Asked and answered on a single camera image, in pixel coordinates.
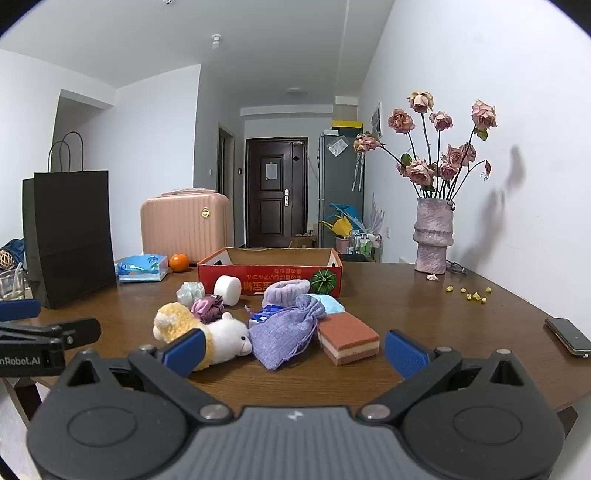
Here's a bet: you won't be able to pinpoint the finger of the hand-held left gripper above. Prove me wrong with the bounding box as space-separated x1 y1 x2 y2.
0 318 101 348
0 299 41 322

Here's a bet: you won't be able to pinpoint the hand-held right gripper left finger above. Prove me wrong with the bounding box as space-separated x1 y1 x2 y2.
58 329 232 424

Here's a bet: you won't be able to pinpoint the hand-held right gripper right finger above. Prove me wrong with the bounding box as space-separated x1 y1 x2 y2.
359 329 532 423

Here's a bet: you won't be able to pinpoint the pink satin scrunchie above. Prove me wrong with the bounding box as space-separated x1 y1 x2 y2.
191 295 225 324

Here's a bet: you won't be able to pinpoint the iridescent sheer scrunchie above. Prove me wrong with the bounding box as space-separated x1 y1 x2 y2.
177 281 206 306

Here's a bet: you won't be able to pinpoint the red-brown layered sponge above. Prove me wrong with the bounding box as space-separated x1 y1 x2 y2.
317 311 380 366

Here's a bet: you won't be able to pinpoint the orange-edged cardboard box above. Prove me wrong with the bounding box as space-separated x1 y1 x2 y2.
197 247 344 298

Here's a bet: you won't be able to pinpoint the purple fluffy headband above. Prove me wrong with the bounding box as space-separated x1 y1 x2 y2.
262 278 311 310

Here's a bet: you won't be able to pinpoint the white soft cylinder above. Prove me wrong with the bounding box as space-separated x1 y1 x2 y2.
213 275 242 306

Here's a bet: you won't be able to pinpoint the clear glass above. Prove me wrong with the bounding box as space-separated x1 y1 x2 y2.
0 267 29 302

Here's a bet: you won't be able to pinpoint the white alpaca plush toy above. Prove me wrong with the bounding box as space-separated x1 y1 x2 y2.
153 302 254 372

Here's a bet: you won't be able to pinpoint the dark blue bag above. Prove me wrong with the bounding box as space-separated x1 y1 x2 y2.
0 239 26 269

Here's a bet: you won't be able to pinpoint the black paper bag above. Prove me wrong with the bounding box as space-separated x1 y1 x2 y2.
22 131 117 310

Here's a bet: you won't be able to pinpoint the small blue tissue packet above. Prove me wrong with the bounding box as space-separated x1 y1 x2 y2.
245 305 282 329

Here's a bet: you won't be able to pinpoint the large blue tissue pack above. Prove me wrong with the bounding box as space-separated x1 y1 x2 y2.
115 254 169 283

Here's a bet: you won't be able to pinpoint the scattered yellow bits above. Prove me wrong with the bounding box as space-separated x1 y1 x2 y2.
445 285 492 304

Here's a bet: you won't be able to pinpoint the light blue cloth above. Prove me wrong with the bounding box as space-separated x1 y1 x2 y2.
307 294 346 319

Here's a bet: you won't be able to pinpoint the trolley cart with bottles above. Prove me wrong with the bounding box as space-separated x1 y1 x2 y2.
348 228 382 262

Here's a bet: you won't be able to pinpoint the pink textured vase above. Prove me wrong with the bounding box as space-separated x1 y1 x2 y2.
412 197 455 274

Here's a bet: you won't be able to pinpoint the pink ribbed suitcase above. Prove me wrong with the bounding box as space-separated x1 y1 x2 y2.
140 188 230 265

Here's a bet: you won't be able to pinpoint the purple fairy wings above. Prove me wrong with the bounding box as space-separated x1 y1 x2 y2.
369 194 387 232

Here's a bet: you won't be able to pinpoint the yellow bag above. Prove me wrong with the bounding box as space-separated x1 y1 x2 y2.
322 218 352 238

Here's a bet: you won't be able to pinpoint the black smartphone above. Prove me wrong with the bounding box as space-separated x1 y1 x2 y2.
544 317 591 357

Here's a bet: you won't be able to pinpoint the dark brown entrance door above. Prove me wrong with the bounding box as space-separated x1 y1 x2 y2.
245 137 309 248

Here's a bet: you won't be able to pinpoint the grey refrigerator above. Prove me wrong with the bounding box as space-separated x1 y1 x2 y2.
318 131 365 250

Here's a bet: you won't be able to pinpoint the dried rose bouquet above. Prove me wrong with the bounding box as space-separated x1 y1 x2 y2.
353 91 498 201

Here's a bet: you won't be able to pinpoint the purple drawstring pouch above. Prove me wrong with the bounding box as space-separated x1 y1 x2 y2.
248 294 327 371

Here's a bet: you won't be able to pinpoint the interior doorway frame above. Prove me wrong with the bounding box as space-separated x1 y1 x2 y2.
218 124 235 247

